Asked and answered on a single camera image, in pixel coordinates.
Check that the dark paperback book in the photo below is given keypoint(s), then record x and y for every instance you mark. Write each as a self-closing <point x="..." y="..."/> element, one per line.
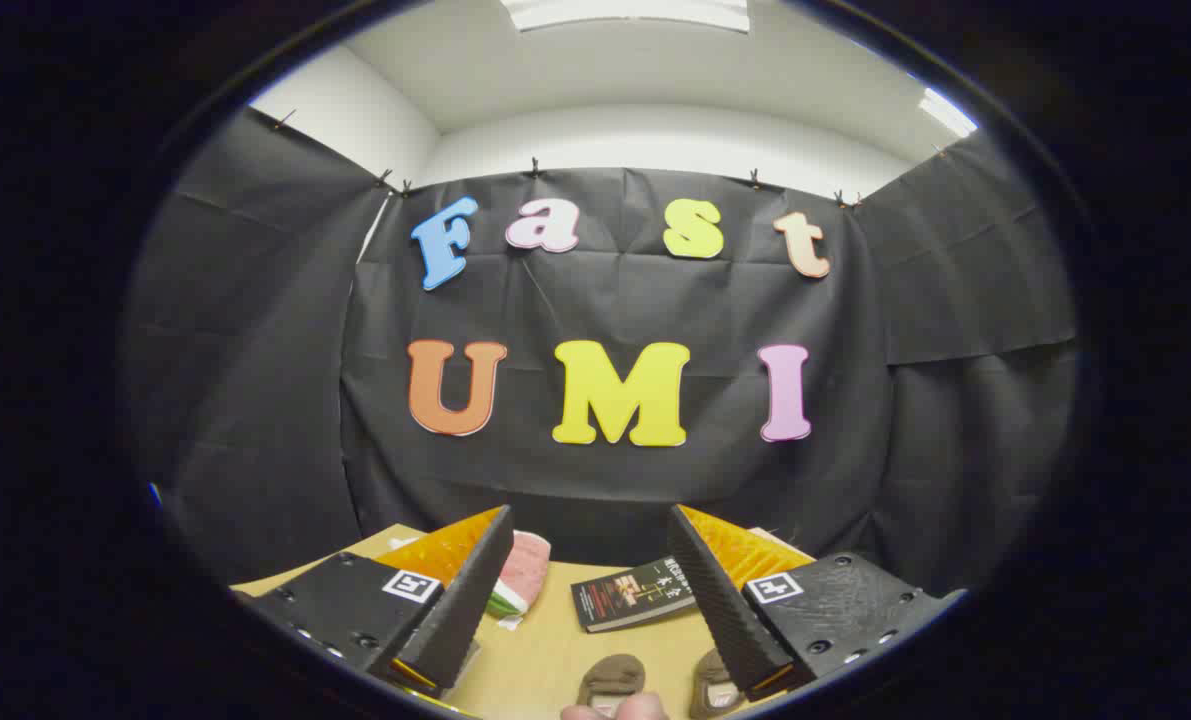
<point x="630" y="595"/>

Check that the small ceiling light panel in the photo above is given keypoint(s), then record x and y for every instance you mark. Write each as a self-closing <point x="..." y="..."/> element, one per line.
<point x="947" y="112"/>

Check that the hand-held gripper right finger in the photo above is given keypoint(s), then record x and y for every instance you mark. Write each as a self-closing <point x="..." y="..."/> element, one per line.
<point x="725" y="610"/>

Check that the brown fuzzy shoe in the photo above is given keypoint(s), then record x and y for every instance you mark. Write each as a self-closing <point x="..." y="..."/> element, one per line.
<point x="610" y="680"/>
<point x="713" y="685"/>

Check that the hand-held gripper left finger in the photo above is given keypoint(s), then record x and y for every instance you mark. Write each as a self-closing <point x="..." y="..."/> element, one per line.
<point x="455" y="610"/>

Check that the long ceiling light panel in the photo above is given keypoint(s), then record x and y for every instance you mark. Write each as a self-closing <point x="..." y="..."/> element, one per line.
<point x="625" y="12"/>

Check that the black backdrop cloth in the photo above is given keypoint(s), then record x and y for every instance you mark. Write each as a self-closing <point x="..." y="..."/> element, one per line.
<point x="655" y="300"/>

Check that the watermelon slice plush toy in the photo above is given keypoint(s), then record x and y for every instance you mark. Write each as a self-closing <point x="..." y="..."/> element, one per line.
<point x="525" y="572"/>

